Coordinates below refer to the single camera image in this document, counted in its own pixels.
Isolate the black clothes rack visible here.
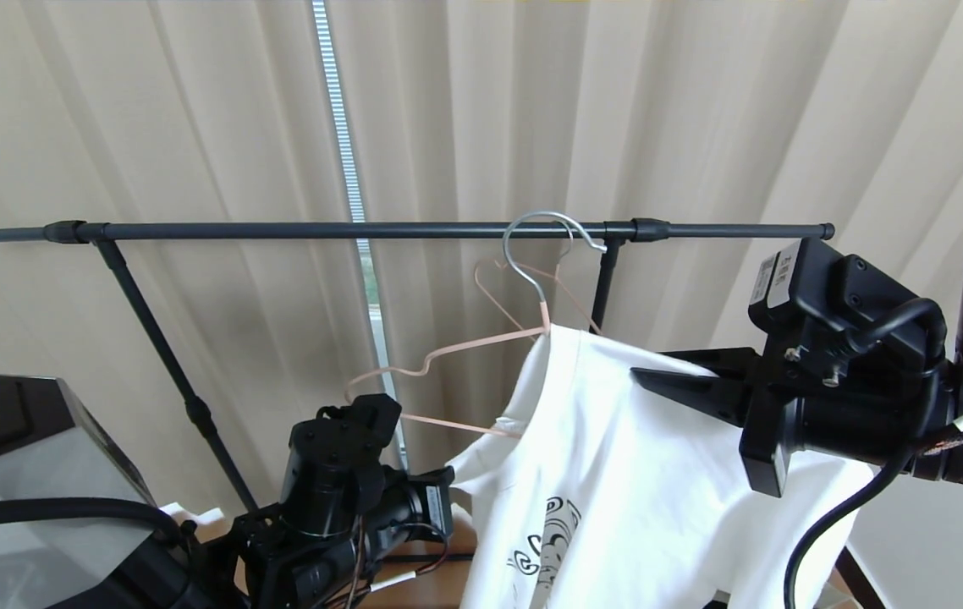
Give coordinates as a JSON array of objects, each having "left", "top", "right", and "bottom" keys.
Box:
[{"left": 0, "top": 218, "right": 836, "bottom": 566}]

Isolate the pink clothes hanger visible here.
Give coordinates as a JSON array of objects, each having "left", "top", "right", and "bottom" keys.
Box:
[
  {"left": 473, "top": 222, "right": 603, "bottom": 337},
  {"left": 344, "top": 211, "right": 608, "bottom": 439}
]

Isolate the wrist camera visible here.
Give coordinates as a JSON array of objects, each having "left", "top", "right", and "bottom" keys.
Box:
[
  {"left": 283, "top": 393, "right": 404, "bottom": 538},
  {"left": 748, "top": 239, "right": 948, "bottom": 386}
]

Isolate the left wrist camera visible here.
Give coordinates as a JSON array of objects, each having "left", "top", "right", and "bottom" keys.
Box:
[{"left": 283, "top": 393, "right": 404, "bottom": 538}]

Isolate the white garment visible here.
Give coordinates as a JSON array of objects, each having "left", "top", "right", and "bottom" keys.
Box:
[{"left": 448, "top": 326, "right": 876, "bottom": 609}]

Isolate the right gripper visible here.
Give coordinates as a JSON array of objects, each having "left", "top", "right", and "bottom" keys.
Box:
[{"left": 631, "top": 348, "right": 956, "bottom": 498}]

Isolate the beige curtain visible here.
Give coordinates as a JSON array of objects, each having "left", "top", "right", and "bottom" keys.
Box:
[{"left": 0, "top": 0, "right": 963, "bottom": 542}]

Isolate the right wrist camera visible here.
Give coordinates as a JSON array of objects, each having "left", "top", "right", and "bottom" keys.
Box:
[{"left": 748, "top": 239, "right": 948, "bottom": 386}]

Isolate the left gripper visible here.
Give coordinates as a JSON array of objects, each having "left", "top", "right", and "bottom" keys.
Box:
[{"left": 367, "top": 467, "right": 455, "bottom": 551}]

